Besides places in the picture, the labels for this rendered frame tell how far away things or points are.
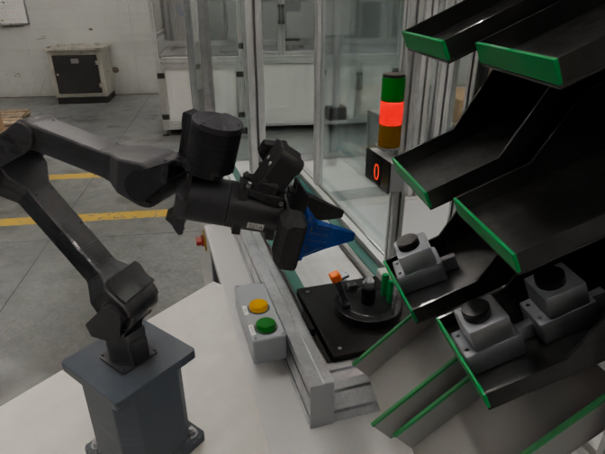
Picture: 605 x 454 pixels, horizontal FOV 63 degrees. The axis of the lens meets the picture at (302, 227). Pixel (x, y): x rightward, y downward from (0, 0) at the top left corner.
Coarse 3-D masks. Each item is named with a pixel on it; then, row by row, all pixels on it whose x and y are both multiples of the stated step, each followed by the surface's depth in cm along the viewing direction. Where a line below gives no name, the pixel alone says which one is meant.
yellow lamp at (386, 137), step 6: (384, 126) 106; (390, 126) 106; (396, 126) 106; (378, 132) 109; (384, 132) 107; (390, 132) 106; (396, 132) 107; (378, 138) 109; (384, 138) 107; (390, 138) 107; (396, 138) 107; (378, 144) 109; (384, 144) 108; (390, 144) 107; (396, 144) 108
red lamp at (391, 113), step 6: (384, 102) 105; (402, 102) 105; (384, 108) 105; (390, 108) 104; (396, 108) 104; (402, 108) 105; (384, 114) 105; (390, 114) 105; (396, 114) 105; (384, 120) 106; (390, 120) 105; (396, 120) 105
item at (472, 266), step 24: (456, 216) 72; (432, 240) 73; (456, 240) 73; (480, 240) 71; (384, 264) 73; (480, 264) 67; (504, 264) 61; (432, 288) 67; (456, 288) 62; (480, 288) 62; (432, 312) 63
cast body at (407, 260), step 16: (400, 240) 67; (416, 240) 66; (400, 256) 66; (416, 256) 65; (432, 256) 65; (448, 256) 68; (400, 272) 68; (416, 272) 66; (432, 272) 66; (416, 288) 68
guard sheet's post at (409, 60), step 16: (416, 0) 97; (416, 16) 99; (400, 64) 104; (416, 64) 102; (416, 80) 104; (400, 144) 109; (400, 192) 115; (400, 208) 116; (400, 224) 118; (384, 256) 124
